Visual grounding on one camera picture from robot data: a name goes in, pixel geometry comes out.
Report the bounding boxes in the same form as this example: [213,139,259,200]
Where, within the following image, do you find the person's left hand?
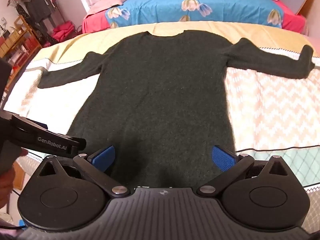
[0,148,28,204]

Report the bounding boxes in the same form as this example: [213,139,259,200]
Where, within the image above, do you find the pink cloth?
[86,0,137,16]

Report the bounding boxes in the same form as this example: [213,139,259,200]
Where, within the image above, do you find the blue floral blanket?
[105,0,285,29]

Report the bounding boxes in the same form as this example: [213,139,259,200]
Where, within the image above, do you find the yellow patterned bed sheet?
[4,21,320,193]

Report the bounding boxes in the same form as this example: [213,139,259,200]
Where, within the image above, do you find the wooden headboard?
[296,0,320,36]

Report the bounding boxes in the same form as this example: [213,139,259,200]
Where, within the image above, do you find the dark green sweater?
[37,30,316,188]

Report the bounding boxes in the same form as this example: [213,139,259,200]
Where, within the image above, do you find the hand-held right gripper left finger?
[36,145,130,197]

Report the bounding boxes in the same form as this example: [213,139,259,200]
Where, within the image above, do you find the dark hanging clothes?
[19,0,57,23]

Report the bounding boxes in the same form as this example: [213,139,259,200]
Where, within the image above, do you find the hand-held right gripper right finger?
[197,145,289,197]

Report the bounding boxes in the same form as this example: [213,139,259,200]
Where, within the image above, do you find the red bag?
[51,21,82,41]

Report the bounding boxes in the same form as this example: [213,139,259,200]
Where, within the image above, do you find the wooden shelf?
[0,15,43,64]

